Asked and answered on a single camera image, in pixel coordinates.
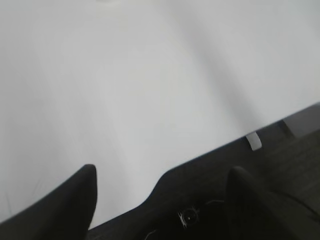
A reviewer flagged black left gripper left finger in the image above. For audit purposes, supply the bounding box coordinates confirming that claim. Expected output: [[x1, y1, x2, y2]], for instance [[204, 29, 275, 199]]
[[0, 164, 97, 240]]

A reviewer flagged white table leg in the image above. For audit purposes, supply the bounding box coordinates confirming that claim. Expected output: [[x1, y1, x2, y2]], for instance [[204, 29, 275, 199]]
[[245, 132, 262, 151]]

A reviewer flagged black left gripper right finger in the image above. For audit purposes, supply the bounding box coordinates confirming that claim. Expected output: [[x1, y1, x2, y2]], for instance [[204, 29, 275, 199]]
[[225, 166, 320, 240]]

